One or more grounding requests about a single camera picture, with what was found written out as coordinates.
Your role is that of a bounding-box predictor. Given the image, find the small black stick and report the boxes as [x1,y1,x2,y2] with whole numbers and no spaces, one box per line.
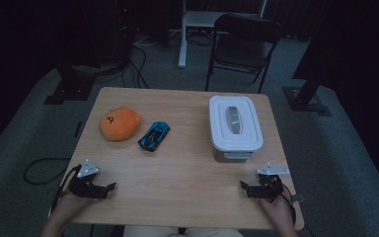
[73,120,83,139]

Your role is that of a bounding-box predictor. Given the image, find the black floor cables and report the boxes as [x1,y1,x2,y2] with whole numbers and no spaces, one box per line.
[92,36,179,91]

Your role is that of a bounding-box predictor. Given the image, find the hand-held gripper cable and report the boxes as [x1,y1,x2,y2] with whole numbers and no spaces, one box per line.
[280,183,298,225]
[23,157,81,213]

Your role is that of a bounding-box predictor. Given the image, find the white box lid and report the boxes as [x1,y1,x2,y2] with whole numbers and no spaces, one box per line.
[208,95,265,153]

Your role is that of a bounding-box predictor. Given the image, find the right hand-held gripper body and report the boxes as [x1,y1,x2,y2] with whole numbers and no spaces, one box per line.
[257,162,290,200]

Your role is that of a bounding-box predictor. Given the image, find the person's beige trousers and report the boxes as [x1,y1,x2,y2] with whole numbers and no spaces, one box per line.
[122,225,245,237]

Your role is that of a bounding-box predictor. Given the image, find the white desk frame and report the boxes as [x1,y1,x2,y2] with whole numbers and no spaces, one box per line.
[177,0,268,69]

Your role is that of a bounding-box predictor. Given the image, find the orange plush toy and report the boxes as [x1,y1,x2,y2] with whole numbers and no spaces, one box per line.
[99,106,142,142]

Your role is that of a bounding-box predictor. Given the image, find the person's right hand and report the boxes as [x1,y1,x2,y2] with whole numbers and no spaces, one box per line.
[261,192,297,228]

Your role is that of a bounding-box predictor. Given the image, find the black folding chair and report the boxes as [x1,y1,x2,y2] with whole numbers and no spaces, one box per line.
[204,13,282,95]

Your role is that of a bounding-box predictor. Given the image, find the right hand-held gripper cable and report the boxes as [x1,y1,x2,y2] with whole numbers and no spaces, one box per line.
[280,183,298,225]

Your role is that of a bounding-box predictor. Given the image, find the blue toy car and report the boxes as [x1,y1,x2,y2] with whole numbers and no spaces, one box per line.
[137,120,172,153]

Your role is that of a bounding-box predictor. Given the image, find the person's left hand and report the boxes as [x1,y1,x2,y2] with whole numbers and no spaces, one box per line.
[52,193,95,217]

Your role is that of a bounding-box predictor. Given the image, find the black metal stand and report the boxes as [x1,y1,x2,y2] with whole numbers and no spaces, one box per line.
[42,63,97,107]
[282,33,333,117]

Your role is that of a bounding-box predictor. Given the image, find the left hand-held gripper cable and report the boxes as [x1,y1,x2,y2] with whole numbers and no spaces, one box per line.
[23,157,81,213]

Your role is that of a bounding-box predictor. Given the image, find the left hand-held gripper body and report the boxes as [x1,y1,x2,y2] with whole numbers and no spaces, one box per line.
[68,158,109,198]

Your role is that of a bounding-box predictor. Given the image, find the clear grey storage box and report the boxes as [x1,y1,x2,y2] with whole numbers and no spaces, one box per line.
[211,144,257,164]

